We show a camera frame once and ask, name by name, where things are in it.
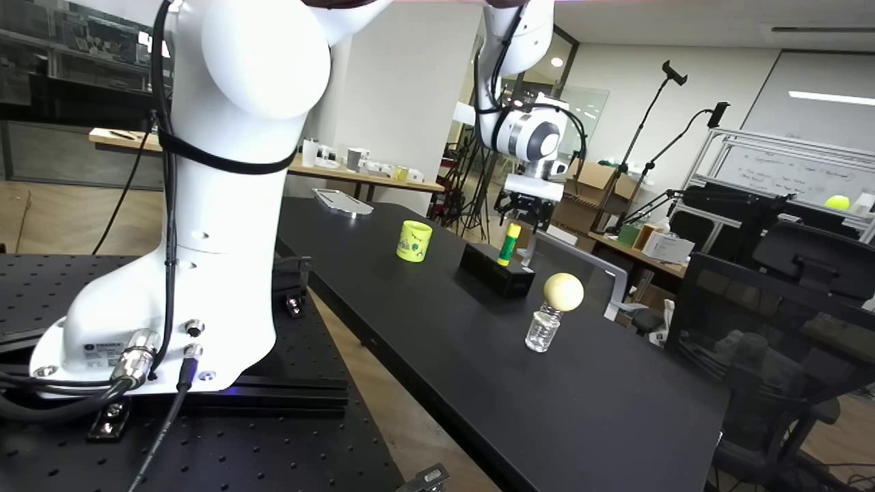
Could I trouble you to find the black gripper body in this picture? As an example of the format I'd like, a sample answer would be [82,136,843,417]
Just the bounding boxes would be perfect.
[496,175,563,228]

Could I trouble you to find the yellow green glue stick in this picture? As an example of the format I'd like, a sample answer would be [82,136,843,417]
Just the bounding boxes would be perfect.
[496,220,523,267]

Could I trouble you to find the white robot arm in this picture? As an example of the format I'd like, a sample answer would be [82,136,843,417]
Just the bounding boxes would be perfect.
[28,0,393,401]

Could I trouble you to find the stacked cardboard boxes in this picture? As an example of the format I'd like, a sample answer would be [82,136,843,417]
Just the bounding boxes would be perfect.
[553,164,638,234]

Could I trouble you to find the black box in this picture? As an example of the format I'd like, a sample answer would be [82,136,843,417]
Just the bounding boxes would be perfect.
[460,244,537,298]

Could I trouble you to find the yellow ball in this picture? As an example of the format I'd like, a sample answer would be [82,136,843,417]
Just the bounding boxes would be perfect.
[545,274,586,312]

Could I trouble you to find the grey monitor back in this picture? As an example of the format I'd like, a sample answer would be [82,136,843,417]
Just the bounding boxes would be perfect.
[531,231,630,320]

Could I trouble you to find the clear glass jar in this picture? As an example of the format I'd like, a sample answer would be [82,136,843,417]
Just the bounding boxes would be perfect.
[526,309,560,353]

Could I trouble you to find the green mug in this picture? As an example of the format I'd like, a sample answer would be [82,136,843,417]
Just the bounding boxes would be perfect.
[397,219,432,264]

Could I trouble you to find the silver metal mounting plate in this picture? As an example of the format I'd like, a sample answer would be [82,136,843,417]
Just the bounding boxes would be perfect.
[315,189,371,215]

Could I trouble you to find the black tripod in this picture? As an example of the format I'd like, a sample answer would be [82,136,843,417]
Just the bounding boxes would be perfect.
[608,56,734,234]

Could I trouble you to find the wooden table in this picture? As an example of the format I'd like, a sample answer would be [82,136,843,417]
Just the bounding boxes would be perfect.
[87,129,444,203]

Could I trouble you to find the black office chair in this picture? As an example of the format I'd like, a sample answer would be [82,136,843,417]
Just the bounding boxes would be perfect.
[665,220,875,484]

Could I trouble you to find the black breadboard base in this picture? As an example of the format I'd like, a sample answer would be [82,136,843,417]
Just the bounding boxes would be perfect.
[0,254,401,492]

